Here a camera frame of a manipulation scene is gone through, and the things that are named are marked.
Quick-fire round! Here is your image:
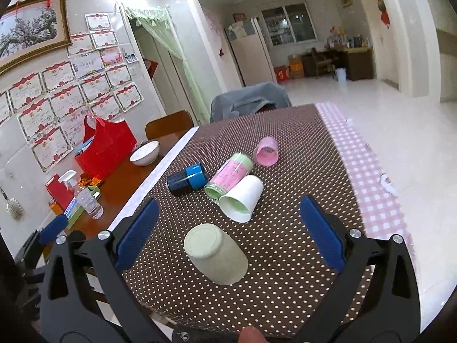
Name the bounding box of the pale green paper cup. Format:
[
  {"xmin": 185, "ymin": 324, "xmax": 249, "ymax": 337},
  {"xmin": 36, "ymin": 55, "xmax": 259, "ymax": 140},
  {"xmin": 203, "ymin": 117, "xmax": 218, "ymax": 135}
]
[{"xmin": 184, "ymin": 223, "xmax": 249, "ymax": 286}]

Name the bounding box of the white paper cup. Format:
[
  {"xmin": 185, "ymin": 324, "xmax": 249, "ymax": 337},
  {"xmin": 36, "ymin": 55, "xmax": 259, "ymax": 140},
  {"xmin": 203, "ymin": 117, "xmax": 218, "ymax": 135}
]
[{"xmin": 219, "ymin": 174, "xmax": 264, "ymax": 224}]

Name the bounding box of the small pink cup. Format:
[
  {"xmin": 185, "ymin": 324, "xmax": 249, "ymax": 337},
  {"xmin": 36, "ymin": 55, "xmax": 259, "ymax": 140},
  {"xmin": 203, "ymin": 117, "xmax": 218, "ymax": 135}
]
[{"xmin": 253, "ymin": 136, "xmax": 279, "ymax": 167}]

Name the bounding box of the pink and green cup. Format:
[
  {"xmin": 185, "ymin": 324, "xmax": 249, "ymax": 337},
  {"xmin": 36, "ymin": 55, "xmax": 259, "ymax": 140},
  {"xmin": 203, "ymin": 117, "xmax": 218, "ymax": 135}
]
[{"xmin": 204, "ymin": 153, "xmax": 253, "ymax": 203}]

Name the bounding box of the person's right hand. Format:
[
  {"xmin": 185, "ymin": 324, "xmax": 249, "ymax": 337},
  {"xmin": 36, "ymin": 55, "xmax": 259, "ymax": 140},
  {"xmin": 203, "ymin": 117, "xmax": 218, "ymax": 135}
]
[{"xmin": 238, "ymin": 326, "xmax": 268, "ymax": 343}]

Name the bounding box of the red envelope packet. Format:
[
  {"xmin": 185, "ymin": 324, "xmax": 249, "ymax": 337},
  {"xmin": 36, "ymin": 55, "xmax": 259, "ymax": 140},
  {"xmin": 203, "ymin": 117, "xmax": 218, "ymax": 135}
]
[{"xmin": 45, "ymin": 174, "xmax": 74, "ymax": 211}]

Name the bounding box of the clear spray bottle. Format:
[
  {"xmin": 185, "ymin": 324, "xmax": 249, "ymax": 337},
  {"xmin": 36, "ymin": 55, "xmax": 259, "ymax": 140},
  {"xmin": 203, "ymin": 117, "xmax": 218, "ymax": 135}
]
[{"xmin": 58, "ymin": 169, "xmax": 104, "ymax": 220}]

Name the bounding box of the pink checkered tablecloth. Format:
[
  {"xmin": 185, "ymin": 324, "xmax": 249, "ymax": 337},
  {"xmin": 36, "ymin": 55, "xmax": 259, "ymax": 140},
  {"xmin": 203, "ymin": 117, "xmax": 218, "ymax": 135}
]
[{"xmin": 316, "ymin": 102, "xmax": 415, "ymax": 259}]

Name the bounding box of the red felt bag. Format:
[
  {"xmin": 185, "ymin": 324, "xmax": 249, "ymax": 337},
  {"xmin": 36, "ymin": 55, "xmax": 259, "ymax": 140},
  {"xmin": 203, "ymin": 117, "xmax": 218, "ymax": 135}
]
[{"xmin": 75, "ymin": 115, "xmax": 137, "ymax": 180}]

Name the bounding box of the white ceramic bowl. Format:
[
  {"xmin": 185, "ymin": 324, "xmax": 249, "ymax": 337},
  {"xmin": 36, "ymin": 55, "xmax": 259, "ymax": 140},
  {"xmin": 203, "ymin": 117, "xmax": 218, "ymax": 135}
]
[{"xmin": 129, "ymin": 141, "xmax": 160, "ymax": 166}]

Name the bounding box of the brown wooden chair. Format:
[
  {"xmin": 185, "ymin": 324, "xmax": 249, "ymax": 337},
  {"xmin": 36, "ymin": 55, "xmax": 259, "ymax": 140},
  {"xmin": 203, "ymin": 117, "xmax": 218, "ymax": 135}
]
[{"xmin": 145, "ymin": 110, "xmax": 194, "ymax": 140}]

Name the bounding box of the blue and black can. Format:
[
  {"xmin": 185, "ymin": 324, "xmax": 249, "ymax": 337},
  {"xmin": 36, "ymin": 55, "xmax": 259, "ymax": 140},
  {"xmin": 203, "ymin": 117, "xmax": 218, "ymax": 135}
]
[{"xmin": 166, "ymin": 163, "xmax": 209, "ymax": 197}]

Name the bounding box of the brown polka dot tablecloth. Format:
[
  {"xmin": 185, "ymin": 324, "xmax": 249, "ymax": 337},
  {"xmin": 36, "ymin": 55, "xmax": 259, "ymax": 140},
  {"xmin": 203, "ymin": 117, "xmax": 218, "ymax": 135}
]
[{"xmin": 124, "ymin": 105, "xmax": 363, "ymax": 338}]

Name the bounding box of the framed blossom painting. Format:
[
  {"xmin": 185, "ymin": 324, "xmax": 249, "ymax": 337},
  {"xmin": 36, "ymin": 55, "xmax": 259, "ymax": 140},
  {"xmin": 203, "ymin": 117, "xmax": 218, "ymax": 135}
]
[{"xmin": 1, "ymin": 0, "xmax": 71, "ymax": 73}]

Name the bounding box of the white trash bin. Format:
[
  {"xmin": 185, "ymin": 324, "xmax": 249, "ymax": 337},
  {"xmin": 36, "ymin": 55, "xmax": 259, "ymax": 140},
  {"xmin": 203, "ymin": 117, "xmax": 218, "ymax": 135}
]
[{"xmin": 335, "ymin": 67, "xmax": 347, "ymax": 83}]

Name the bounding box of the grey covered chair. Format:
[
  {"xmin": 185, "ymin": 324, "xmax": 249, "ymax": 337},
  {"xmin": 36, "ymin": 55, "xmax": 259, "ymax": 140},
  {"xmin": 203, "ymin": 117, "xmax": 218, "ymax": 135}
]
[{"xmin": 210, "ymin": 82, "xmax": 292, "ymax": 122}]

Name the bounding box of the green door curtain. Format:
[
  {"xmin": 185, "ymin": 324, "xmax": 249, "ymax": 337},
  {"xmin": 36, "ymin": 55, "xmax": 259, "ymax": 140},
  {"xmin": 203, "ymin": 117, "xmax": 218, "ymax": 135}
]
[{"xmin": 124, "ymin": 6, "xmax": 209, "ymax": 125}]

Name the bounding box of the dark wooden desk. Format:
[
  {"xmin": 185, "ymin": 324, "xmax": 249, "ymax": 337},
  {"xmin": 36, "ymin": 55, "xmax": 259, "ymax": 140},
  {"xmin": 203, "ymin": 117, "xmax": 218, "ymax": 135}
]
[{"xmin": 302, "ymin": 47, "xmax": 374, "ymax": 81}]

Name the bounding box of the orange cardboard box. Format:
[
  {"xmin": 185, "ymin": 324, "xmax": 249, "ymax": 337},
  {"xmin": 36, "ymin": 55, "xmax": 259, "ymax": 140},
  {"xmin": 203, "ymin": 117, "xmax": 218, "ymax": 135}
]
[{"xmin": 288, "ymin": 54, "xmax": 304, "ymax": 79}]

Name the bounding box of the red cardboard box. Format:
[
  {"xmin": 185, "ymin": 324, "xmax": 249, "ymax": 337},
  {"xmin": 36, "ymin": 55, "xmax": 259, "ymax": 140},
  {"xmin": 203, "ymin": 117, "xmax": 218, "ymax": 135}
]
[{"xmin": 274, "ymin": 66, "xmax": 290, "ymax": 83}]

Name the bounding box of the wooden desk chair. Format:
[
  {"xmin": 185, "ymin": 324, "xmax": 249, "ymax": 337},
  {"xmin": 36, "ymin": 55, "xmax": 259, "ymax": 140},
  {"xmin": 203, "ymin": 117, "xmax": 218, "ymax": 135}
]
[{"xmin": 310, "ymin": 47, "xmax": 335, "ymax": 78}]

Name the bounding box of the white refrigerator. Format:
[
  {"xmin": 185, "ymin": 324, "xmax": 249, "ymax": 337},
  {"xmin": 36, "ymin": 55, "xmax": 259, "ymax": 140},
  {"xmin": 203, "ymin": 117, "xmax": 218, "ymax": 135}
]
[{"xmin": 225, "ymin": 18, "xmax": 276, "ymax": 86}]

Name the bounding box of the window with white frame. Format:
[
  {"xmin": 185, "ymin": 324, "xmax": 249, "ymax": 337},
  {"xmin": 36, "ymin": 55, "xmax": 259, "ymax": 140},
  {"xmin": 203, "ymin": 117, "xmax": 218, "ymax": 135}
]
[{"xmin": 262, "ymin": 2, "xmax": 317, "ymax": 47}]

